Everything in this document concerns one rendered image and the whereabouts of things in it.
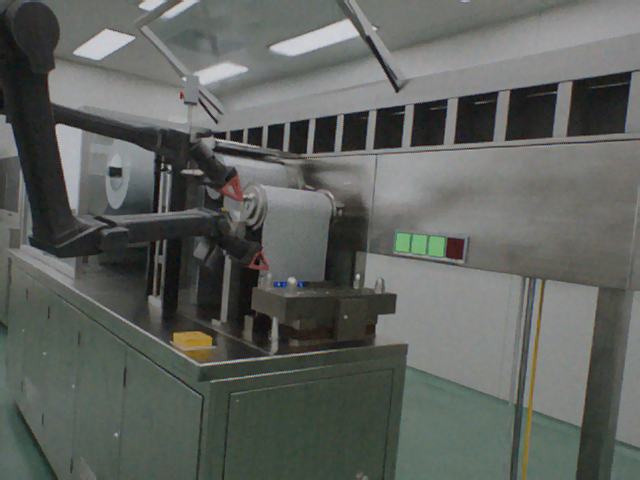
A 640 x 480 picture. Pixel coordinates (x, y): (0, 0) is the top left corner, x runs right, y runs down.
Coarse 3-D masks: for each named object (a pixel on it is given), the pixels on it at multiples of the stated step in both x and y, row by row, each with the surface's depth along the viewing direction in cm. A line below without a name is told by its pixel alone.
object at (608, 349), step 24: (360, 264) 194; (600, 288) 126; (600, 312) 125; (624, 312) 123; (600, 336) 125; (624, 336) 124; (600, 360) 125; (624, 360) 126; (600, 384) 125; (600, 408) 125; (600, 432) 125; (600, 456) 124
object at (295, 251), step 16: (272, 224) 153; (272, 240) 153; (288, 240) 157; (304, 240) 161; (320, 240) 164; (272, 256) 154; (288, 256) 157; (304, 256) 161; (320, 256) 165; (272, 272) 155; (288, 272) 158; (304, 272) 162; (320, 272) 166
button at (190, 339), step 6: (174, 336) 131; (180, 336) 128; (186, 336) 128; (192, 336) 129; (198, 336) 129; (204, 336) 130; (180, 342) 128; (186, 342) 126; (192, 342) 127; (198, 342) 128; (204, 342) 129; (210, 342) 130
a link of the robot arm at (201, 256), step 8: (224, 224) 135; (224, 232) 136; (200, 240) 139; (208, 240) 138; (216, 240) 138; (200, 248) 138; (208, 248) 137; (216, 248) 140; (200, 256) 137; (208, 256) 138; (216, 256) 140; (200, 264) 140; (208, 264) 138; (216, 264) 141
